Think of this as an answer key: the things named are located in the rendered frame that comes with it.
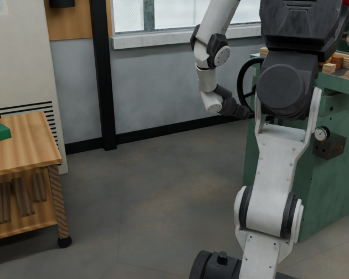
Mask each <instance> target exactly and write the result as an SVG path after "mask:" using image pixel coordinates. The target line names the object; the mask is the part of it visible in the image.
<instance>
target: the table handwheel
mask: <svg viewBox="0 0 349 279"><path fill-rule="evenodd" d="M264 59H265V57H254V58H251V59H249V60H248V61H247V62H246V63H245V64H244V65H243V66H242V68H241V69H240V72H239V74H238V78H237V93H238V97H239V101H240V103H241V105H242V106H245V107H247V108H248V109H249V111H250V113H255V112H254V111H253V110H252V109H251V108H250V107H249V105H248V104H247V102H246V100H245V98H247V97H249V96H251V95H255V93H256V84H254V86H253V91H252V92H250V93H248V94H245V95H244V93H243V79H244V75H245V73H246V71H247V69H248V68H249V67H250V66H252V65H253V64H257V63H260V68H261V65H262V63H263V61H264ZM274 118H275V117H274V116H272V115H266V119H265V121H270V120H273V119H274Z"/></svg>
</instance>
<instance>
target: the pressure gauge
mask: <svg viewBox="0 0 349 279"><path fill-rule="evenodd" d="M320 133H321V134H320ZM319 134H320V135H319ZM314 136H315V138H316V139H317V140H318V141H320V143H322V144H324V141H325V140H326V139H328V138H329V137H330V130H329V129H328V128H327V127H326V126H320V127H317V128H315V132H314Z"/></svg>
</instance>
